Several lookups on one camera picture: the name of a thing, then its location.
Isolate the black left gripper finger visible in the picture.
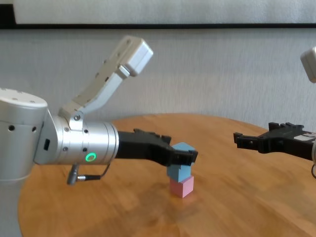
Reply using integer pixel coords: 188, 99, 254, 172
133, 128, 172, 145
167, 149, 199, 166

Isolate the blue building block cube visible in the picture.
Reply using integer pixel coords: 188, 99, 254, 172
167, 164, 192, 181
172, 142, 196, 168

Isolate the pink building block cube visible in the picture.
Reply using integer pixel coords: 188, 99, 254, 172
169, 175, 195, 198

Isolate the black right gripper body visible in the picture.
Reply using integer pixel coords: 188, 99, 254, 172
258, 127, 316, 162

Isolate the left arm cable with connector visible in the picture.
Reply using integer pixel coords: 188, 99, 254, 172
66, 161, 111, 185

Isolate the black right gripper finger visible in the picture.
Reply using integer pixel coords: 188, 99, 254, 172
268, 122, 305, 131
233, 132, 262, 153

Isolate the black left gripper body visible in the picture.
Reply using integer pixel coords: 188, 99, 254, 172
115, 130, 177, 166

